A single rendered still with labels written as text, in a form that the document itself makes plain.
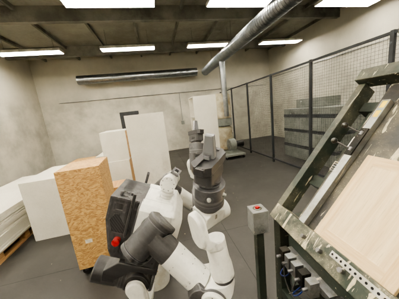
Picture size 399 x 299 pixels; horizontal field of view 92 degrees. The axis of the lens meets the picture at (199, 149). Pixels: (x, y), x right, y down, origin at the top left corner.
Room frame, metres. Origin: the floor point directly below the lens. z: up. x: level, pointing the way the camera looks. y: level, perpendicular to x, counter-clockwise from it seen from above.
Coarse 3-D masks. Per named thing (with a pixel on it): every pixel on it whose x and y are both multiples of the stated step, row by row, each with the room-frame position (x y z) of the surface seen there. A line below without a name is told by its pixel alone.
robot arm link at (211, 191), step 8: (224, 152) 0.49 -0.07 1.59; (200, 160) 0.46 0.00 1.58; (216, 160) 0.46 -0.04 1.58; (192, 168) 0.44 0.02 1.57; (200, 168) 0.42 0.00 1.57; (208, 168) 0.42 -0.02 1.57; (216, 168) 0.45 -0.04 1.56; (200, 176) 0.43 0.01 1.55; (208, 176) 0.43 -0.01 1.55; (216, 176) 0.47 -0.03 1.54; (200, 184) 0.45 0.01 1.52; (208, 184) 0.44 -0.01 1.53; (216, 184) 0.46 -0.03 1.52; (224, 184) 0.49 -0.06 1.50; (200, 192) 0.46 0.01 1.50; (208, 192) 0.45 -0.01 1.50; (216, 192) 0.46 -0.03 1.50; (224, 192) 0.49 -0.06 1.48; (200, 200) 0.47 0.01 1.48; (208, 200) 0.46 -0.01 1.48; (216, 200) 0.46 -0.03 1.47
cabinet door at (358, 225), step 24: (360, 168) 1.09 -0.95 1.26; (384, 168) 0.98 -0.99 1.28; (360, 192) 1.00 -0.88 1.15; (384, 192) 0.91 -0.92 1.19; (336, 216) 1.02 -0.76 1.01; (360, 216) 0.92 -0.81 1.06; (384, 216) 0.84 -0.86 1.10; (336, 240) 0.93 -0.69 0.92; (360, 240) 0.84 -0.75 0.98; (384, 240) 0.77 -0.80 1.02; (360, 264) 0.78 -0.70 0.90; (384, 264) 0.72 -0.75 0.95
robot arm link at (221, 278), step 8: (224, 248) 0.50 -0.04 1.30; (208, 256) 0.51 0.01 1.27; (216, 256) 0.49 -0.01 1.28; (224, 256) 0.50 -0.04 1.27; (216, 264) 0.49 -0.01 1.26; (224, 264) 0.49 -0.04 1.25; (232, 264) 0.52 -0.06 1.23; (216, 272) 0.49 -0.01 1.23; (224, 272) 0.49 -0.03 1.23; (232, 272) 0.50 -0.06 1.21; (208, 280) 0.52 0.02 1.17; (216, 280) 0.49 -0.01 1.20; (224, 280) 0.48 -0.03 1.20; (232, 280) 0.50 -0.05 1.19; (208, 288) 0.49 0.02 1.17; (216, 288) 0.48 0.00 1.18; (224, 288) 0.48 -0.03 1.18; (232, 288) 0.49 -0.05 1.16
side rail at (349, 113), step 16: (352, 96) 1.49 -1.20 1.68; (368, 96) 1.47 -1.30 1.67; (352, 112) 1.45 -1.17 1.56; (336, 128) 1.43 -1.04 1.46; (320, 144) 1.45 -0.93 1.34; (336, 144) 1.43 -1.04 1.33; (320, 160) 1.41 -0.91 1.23; (304, 176) 1.40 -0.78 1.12; (288, 192) 1.40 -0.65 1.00; (304, 192) 1.40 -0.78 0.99; (288, 208) 1.38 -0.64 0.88
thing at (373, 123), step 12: (384, 108) 1.21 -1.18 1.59; (372, 120) 1.22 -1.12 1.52; (372, 132) 1.20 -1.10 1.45; (360, 144) 1.19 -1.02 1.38; (348, 156) 1.19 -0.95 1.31; (336, 168) 1.20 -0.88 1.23; (336, 180) 1.16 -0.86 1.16; (324, 192) 1.16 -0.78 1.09; (312, 204) 1.17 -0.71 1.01; (312, 216) 1.14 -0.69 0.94
